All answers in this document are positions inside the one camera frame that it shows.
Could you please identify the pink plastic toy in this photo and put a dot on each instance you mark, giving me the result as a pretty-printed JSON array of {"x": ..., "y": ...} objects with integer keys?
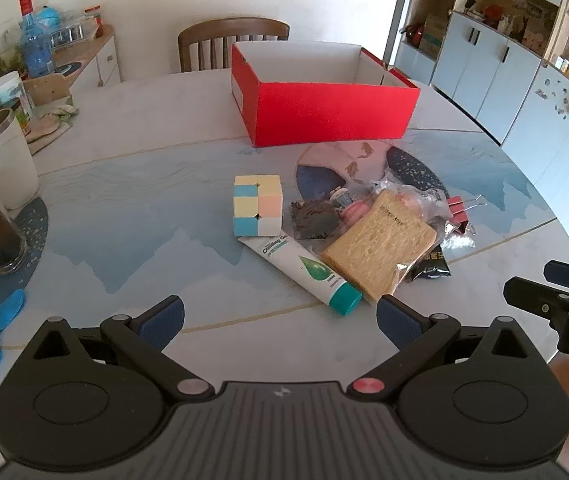
[{"x": 354, "y": 212}]

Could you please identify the dark grey scouring pad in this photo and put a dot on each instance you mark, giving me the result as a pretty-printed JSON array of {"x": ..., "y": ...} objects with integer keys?
[{"x": 314, "y": 220}]

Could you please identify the light wooden stand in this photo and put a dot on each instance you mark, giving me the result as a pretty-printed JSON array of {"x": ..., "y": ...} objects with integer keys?
[{"x": 47, "y": 89}]

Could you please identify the red binder clip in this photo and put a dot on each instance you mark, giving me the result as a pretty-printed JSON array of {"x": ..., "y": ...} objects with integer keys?
[
  {"x": 459, "y": 225},
  {"x": 456, "y": 205}
]

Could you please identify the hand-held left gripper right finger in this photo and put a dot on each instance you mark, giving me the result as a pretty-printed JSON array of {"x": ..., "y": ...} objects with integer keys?
[{"x": 397, "y": 322}]

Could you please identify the black snack packet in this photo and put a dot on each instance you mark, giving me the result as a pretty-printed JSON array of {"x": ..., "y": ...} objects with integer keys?
[{"x": 434, "y": 262}]

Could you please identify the white sticker covered cabinet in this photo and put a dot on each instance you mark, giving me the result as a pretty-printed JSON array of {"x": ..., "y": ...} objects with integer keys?
[{"x": 549, "y": 125}]

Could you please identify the white printed canister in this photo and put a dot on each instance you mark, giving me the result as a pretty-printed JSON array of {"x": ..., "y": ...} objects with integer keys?
[{"x": 9, "y": 92}]

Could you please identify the pastel puzzle cube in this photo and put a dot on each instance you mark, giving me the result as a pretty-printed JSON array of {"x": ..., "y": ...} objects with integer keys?
[{"x": 257, "y": 205}]

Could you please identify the beige crumpled cloth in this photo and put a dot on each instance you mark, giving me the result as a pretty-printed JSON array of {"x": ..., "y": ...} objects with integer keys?
[{"x": 49, "y": 122}]

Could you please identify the clear sausage packet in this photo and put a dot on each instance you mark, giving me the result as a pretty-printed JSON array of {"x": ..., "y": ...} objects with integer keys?
[{"x": 414, "y": 200}]

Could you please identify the tan cracker packet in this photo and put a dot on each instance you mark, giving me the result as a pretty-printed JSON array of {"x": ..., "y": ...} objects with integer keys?
[{"x": 379, "y": 245}]

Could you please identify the jar with red lid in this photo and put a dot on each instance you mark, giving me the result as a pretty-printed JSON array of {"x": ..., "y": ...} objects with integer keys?
[{"x": 93, "y": 15}]

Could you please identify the clear plastic storage container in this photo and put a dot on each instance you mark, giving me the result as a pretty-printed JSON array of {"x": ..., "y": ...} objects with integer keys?
[{"x": 69, "y": 32}]

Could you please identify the white toothpaste tube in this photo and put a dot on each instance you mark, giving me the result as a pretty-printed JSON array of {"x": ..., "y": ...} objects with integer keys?
[{"x": 309, "y": 270}]

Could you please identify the small green orange jar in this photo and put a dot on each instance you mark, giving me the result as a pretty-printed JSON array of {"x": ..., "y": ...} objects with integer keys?
[{"x": 23, "y": 120}]

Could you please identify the light blue cabinet unit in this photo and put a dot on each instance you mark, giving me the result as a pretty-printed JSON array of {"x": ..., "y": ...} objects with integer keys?
[{"x": 484, "y": 70}]

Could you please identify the red cardboard box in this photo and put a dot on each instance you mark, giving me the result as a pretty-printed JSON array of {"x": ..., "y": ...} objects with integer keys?
[{"x": 324, "y": 115}]

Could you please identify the blue bottle red cap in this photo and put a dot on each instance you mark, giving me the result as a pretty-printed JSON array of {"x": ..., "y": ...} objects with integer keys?
[{"x": 37, "y": 50}]

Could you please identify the brown wooden chair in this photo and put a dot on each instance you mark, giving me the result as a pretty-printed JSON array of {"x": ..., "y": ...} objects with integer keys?
[{"x": 234, "y": 30}]

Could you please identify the white wooden sideboard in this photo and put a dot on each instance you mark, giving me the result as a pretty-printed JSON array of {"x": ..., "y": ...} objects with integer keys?
[{"x": 107, "y": 60}]

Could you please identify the dark blue speckled coaster mat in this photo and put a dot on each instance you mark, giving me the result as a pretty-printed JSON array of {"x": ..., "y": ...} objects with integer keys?
[{"x": 34, "y": 240}]

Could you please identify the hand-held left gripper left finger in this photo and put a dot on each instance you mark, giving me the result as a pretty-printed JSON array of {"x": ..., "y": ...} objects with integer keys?
[{"x": 162, "y": 322}]

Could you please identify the white mug metal rim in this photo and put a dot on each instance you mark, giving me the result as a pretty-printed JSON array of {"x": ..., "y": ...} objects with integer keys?
[{"x": 9, "y": 170}]

